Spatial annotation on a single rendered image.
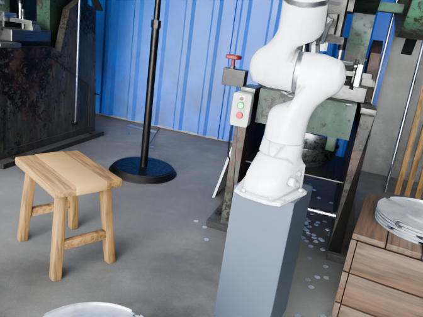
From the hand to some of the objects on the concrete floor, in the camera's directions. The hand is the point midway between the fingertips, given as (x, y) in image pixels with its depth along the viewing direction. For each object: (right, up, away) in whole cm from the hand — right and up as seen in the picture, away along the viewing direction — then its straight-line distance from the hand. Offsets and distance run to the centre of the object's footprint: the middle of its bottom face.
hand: (314, 51), depth 164 cm
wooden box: (+23, -96, -18) cm, 100 cm away
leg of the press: (-23, -62, +70) cm, 96 cm away
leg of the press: (+28, -73, +56) cm, 96 cm away
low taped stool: (-94, -76, -4) cm, 121 cm away
